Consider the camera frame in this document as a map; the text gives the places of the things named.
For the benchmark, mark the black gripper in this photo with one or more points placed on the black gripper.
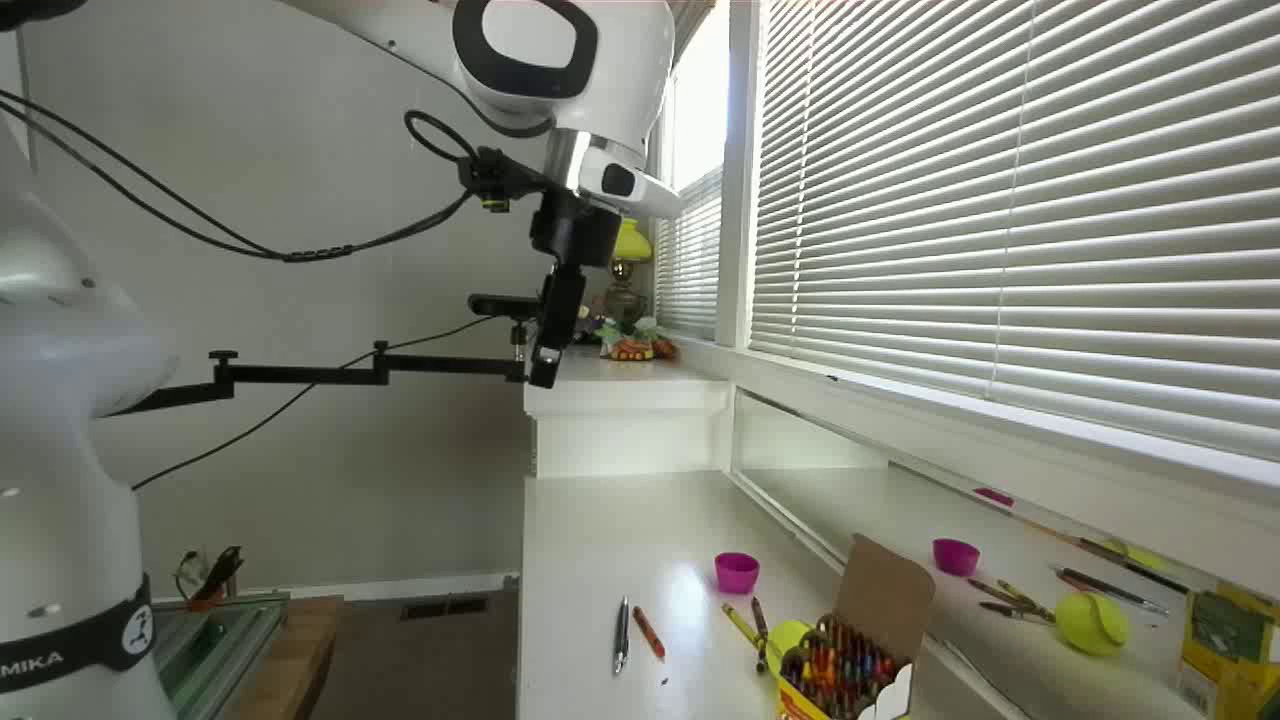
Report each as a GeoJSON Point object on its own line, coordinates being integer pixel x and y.
{"type": "Point", "coordinates": [575, 228]}

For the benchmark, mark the yellow green crayon box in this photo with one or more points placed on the yellow green crayon box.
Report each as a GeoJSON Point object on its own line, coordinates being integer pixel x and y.
{"type": "Point", "coordinates": [874, 602]}

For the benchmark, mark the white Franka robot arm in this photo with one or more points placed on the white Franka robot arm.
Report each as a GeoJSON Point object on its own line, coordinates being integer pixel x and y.
{"type": "Point", "coordinates": [75, 385]}

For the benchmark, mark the colourful toy pile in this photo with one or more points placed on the colourful toy pile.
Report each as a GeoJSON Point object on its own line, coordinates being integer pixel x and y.
{"type": "Point", "coordinates": [634, 345]}

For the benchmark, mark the white ledge block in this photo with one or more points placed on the white ledge block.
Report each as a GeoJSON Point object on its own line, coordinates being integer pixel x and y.
{"type": "Point", "coordinates": [621, 423]}

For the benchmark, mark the yellow-green toy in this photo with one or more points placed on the yellow-green toy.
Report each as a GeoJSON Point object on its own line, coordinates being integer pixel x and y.
{"type": "Point", "coordinates": [634, 243]}

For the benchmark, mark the narrow white window blinds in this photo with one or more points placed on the narrow white window blinds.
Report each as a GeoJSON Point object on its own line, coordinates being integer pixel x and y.
{"type": "Point", "coordinates": [694, 265]}

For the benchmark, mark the dark floor vent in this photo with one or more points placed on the dark floor vent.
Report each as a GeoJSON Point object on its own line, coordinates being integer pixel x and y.
{"type": "Point", "coordinates": [445, 608]}

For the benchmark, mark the pink plastic cup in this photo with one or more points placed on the pink plastic cup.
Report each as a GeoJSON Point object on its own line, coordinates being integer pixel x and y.
{"type": "Point", "coordinates": [737, 573]}

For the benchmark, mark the red pencil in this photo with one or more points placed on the red pencil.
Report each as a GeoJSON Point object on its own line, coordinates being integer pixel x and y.
{"type": "Point", "coordinates": [648, 635]}

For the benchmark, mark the yellow pencil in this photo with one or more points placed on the yellow pencil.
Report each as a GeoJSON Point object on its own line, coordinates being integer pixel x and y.
{"type": "Point", "coordinates": [742, 624]}

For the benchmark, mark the yellow plastic cup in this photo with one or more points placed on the yellow plastic cup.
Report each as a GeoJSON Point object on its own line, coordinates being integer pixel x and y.
{"type": "Point", "coordinates": [789, 642]}

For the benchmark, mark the black and green tool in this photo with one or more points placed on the black and green tool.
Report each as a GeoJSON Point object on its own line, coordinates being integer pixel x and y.
{"type": "Point", "coordinates": [214, 573]}

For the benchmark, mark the brown wooden board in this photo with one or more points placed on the brown wooden board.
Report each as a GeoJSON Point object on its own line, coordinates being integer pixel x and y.
{"type": "Point", "coordinates": [284, 673]}

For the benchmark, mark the green-edged glass panel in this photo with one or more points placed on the green-edged glass panel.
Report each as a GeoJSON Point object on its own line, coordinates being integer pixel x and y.
{"type": "Point", "coordinates": [223, 655]}

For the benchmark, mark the wide white window blinds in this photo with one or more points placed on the wide white window blinds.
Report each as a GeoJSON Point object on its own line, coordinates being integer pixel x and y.
{"type": "Point", "coordinates": [1042, 200]}

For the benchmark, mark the black bar-shaped camera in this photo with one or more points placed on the black bar-shaped camera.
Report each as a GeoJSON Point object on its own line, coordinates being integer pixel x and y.
{"type": "Point", "coordinates": [505, 307]}

